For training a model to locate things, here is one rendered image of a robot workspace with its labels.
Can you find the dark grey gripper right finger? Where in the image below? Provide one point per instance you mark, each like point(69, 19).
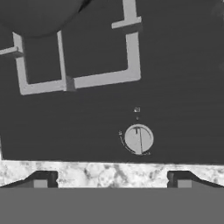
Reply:
point(182, 178)

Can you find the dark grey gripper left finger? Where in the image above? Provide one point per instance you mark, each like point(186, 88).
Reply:
point(43, 178)

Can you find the dark round burner cap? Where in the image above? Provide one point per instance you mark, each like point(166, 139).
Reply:
point(38, 16)

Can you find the grey round hob knob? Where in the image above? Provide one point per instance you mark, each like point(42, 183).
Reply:
point(139, 139)

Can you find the black hob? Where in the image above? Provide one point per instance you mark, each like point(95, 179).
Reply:
point(175, 73)

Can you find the grey hob grate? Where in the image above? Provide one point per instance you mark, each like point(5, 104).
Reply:
point(134, 55)

